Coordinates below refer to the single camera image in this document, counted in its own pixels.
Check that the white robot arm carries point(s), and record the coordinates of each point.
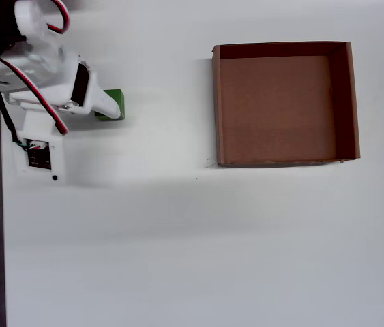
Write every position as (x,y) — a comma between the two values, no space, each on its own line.
(29,15)

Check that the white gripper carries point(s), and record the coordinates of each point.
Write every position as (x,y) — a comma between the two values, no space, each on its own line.
(82,84)

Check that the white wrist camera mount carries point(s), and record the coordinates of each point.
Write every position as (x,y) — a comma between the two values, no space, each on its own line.
(58,160)

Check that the green cube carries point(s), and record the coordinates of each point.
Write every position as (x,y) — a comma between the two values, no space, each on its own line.
(121,102)

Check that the brown cardboard box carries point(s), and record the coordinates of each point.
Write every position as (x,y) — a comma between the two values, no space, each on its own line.
(280,112)

